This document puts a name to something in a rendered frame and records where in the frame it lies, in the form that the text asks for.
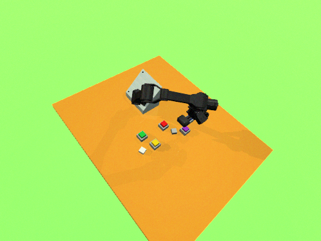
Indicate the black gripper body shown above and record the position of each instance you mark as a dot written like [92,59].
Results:
[184,121]

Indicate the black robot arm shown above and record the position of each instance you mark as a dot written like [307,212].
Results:
[198,101]

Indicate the red button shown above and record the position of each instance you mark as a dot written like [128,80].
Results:
[163,125]

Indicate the purple button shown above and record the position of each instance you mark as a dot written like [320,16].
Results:
[184,130]

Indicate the yellow button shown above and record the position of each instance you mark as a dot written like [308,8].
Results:
[155,144]

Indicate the green button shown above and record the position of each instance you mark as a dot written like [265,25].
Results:
[142,136]

